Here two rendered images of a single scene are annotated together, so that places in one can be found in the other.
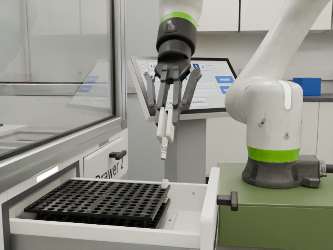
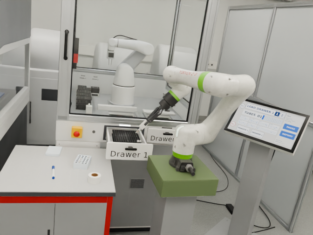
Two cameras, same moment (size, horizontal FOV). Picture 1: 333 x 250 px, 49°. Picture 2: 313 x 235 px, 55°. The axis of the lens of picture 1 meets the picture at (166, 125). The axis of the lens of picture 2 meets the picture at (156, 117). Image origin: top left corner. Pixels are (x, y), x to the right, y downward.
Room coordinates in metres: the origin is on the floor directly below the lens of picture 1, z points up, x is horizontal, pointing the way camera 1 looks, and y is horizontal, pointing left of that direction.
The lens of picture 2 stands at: (0.03, -1.71, 1.62)
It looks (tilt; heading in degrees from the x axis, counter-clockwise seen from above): 16 degrees down; 65
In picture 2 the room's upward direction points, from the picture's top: 8 degrees clockwise
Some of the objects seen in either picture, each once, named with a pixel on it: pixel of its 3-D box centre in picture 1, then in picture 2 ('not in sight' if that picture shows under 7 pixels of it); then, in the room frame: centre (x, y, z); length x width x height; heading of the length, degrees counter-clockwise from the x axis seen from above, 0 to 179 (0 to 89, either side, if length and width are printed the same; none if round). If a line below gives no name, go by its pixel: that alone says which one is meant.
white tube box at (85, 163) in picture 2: not in sight; (82, 162); (0.36, -0.01, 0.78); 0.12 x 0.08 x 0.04; 68
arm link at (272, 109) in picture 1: (271, 117); (186, 140); (0.91, -0.26, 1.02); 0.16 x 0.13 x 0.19; 11
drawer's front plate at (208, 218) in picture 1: (211, 216); (129, 151); (0.63, -0.08, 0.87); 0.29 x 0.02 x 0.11; 170
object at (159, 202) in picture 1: (157, 200); (127, 141); (0.65, 0.02, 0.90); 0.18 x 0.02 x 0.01; 170
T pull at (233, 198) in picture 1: (227, 200); (130, 148); (0.62, -0.11, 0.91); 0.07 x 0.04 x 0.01; 170
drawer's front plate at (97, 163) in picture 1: (107, 165); (166, 136); (0.99, 0.16, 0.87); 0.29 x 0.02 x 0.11; 170
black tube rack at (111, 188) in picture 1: (104, 212); (125, 140); (0.66, 0.12, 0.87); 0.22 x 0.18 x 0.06; 80
